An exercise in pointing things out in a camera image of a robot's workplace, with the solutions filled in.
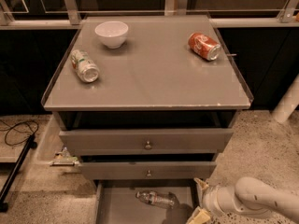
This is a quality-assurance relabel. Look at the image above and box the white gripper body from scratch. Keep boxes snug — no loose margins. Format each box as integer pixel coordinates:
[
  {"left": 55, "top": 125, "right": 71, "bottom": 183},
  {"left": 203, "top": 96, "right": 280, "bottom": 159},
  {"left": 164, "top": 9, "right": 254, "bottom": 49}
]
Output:
[{"left": 202, "top": 186, "right": 224, "bottom": 215}]

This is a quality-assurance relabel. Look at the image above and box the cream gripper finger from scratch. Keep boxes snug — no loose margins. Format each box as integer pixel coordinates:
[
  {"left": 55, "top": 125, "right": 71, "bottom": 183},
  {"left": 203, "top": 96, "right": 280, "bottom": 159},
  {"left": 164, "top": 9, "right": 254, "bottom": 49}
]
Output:
[
  {"left": 194, "top": 177, "right": 209, "bottom": 191},
  {"left": 186, "top": 207, "right": 211, "bottom": 224}
]

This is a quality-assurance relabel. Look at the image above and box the clear plastic water bottle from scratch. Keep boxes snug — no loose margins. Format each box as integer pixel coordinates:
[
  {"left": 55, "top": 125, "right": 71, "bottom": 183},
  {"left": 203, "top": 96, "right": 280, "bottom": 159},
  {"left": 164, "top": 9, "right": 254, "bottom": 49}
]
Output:
[{"left": 135, "top": 190, "right": 179, "bottom": 209}]

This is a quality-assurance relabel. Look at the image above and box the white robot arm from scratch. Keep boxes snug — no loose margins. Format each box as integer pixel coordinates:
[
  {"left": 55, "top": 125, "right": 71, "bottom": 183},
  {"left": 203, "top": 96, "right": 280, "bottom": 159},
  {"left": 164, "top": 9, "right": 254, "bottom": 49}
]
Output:
[{"left": 186, "top": 176, "right": 299, "bottom": 224}]

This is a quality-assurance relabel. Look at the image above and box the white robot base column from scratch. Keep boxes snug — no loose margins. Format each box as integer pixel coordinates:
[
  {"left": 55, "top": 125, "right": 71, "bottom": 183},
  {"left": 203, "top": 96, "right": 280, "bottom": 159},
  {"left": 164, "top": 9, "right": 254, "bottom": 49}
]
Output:
[{"left": 272, "top": 75, "right": 299, "bottom": 123}]

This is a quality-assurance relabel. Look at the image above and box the grey middle drawer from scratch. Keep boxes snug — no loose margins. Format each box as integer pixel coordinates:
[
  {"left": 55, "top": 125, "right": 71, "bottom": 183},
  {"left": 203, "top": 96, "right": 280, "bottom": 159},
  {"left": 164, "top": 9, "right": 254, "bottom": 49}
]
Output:
[{"left": 78, "top": 161, "right": 216, "bottom": 180}]

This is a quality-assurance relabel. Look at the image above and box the grey drawer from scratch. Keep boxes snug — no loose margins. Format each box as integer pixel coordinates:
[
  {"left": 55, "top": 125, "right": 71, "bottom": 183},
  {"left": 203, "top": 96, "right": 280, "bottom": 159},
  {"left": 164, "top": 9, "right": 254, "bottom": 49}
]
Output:
[
  {"left": 78, "top": 161, "right": 216, "bottom": 180},
  {"left": 59, "top": 128, "right": 233, "bottom": 156},
  {"left": 94, "top": 179, "right": 199, "bottom": 224}
]

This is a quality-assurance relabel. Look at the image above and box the grey top drawer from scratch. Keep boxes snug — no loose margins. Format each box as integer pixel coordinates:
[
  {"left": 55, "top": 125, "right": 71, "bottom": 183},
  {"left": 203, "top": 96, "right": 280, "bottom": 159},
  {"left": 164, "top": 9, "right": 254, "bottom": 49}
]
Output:
[{"left": 59, "top": 128, "right": 233, "bottom": 156}]

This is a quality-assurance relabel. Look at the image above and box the round top drawer knob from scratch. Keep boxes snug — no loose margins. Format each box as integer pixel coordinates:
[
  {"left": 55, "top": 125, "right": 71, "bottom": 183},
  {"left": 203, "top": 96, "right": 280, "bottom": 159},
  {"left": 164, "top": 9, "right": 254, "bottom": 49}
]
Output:
[{"left": 144, "top": 141, "right": 152, "bottom": 150}]

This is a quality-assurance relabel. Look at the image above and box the grey bottom drawer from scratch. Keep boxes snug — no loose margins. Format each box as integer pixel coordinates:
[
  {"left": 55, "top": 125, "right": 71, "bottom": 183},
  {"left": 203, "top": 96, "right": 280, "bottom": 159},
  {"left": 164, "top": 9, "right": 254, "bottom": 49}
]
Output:
[{"left": 94, "top": 179, "right": 199, "bottom": 224}]

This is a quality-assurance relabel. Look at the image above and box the grey drawer cabinet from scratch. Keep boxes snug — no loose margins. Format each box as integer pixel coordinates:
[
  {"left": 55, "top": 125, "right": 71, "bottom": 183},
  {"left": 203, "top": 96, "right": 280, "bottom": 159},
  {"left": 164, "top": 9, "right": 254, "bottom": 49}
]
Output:
[{"left": 41, "top": 14, "right": 254, "bottom": 185}]

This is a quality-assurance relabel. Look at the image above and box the red cola can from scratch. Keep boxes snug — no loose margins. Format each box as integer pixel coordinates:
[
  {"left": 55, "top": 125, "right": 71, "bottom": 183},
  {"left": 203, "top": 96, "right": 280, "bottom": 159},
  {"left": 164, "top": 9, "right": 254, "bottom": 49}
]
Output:
[{"left": 188, "top": 33, "right": 221, "bottom": 61}]

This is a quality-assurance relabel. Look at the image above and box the silver green soda can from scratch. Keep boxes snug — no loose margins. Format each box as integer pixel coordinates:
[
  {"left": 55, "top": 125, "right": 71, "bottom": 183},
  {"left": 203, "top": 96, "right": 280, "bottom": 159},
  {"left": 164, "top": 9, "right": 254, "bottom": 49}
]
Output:
[{"left": 71, "top": 49, "right": 99, "bottom": 83}]

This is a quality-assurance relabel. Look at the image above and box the white ceramic bowl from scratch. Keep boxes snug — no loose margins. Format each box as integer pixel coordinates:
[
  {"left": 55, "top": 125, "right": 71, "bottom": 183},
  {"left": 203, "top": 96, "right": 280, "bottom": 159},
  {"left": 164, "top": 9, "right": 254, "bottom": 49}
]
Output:
[{"left": 94, "top": 21, "right": 129, "bottom": 49}]

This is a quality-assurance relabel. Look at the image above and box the black floor stand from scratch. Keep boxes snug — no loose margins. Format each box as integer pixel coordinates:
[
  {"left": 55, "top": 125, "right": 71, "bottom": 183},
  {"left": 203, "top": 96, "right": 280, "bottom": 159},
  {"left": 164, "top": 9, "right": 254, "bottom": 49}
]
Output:
[{"left": 0, "top": 134, "right": 37, "bottom": 213}]

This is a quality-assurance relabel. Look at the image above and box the metal drawer slide bracket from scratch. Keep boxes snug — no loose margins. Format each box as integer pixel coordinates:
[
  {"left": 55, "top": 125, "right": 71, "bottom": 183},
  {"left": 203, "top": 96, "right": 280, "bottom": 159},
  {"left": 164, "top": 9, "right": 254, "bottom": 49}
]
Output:
[{"left": 50, "top": 147, "right": 78, "bottom": 166}]

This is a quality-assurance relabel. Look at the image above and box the metal railing frame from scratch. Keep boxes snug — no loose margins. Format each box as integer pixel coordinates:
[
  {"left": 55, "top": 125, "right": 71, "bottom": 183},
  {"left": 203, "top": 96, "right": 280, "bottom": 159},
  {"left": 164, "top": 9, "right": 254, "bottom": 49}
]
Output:
[{"left": 1, "top": 0, "right": 299, "bottom": 26}]

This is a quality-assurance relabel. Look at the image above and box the black cable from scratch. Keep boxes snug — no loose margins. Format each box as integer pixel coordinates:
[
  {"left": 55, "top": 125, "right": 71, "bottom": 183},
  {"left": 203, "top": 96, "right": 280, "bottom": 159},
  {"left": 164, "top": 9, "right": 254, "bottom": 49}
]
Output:
[{"left": 0, "top": 119, "right": 40, "bottom": 147}]

